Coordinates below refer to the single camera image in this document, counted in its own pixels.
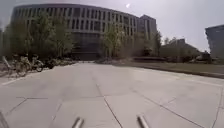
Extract grey stone slab plaza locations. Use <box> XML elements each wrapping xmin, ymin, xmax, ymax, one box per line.
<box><xmin>0</xmin><ymin>62</ymin><xmax>224</xmax><ymax>128</ymax></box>

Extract green tree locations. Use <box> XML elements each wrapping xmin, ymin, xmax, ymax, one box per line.
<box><xmin>100</xmin><ymin>23</ymin><xmax>125</xmax><ymax>61</ymax></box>

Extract large curved grey building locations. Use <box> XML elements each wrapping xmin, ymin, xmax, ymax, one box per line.
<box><xmin>9</xmin><ymin>3</ymin><xmax>158</xmax><ymax>62</ymax></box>

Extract robot's own part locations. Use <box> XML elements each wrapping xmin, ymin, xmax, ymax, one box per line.
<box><xmin>72</xmin><ymin>116</ymin><xmax>85</xmax><ymax>128</ymax></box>
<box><xmin>136</xmin><ymin>114</ymin><xmax>150</xmax><ymax>128</ymax></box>

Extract low building with pitched roof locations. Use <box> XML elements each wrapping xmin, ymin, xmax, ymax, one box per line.
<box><xmin>159</xmin><ymin>38</ymin><xmax>201</xmax><ymax>63</ymax></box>

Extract grass strip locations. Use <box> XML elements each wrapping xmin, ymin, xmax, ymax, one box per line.
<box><xmin>129</xmin><ymin>60</ymin><xmax>224</xmax><ymax>75</ymax></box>

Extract group of green trees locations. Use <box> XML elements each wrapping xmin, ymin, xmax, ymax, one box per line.
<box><xmin>2</xmin><ymin>12</ymin><xmax>75</xmax><ymax>62</ymax></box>

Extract row of parked bicycles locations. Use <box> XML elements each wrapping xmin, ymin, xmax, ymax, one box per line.
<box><xmin>0</xmin><ymin>54</ymin><xmax>77</xmax><ymax>78</ymax></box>

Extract dark glass building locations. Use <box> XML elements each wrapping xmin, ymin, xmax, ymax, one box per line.
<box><xmin>204</xmin><ymin>24</ymin><xmax>224</xmax><ymax>60</ymax></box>

